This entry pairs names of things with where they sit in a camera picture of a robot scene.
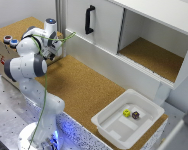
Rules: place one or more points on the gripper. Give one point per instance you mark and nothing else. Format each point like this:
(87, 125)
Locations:
(53, 50)

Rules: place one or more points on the white plastic box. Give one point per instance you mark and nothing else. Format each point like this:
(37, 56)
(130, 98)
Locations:
(127, 118)

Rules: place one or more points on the purple block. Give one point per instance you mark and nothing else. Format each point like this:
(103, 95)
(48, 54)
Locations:
(135, 115)

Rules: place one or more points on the red button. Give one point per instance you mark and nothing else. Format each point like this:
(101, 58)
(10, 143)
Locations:
(7, 39)

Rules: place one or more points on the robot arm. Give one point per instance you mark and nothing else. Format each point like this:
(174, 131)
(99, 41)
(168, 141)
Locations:
(29, 65)

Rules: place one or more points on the yellow block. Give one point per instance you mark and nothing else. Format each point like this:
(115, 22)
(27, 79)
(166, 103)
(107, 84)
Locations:
(126, 112)

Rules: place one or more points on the blue button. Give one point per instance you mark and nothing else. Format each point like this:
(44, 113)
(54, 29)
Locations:
(14, 42)

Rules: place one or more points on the white cabinet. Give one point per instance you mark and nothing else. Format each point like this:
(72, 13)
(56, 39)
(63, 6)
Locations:
(150, 50)

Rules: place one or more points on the white sliding door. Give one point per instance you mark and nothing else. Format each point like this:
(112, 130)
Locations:
(102, 23)

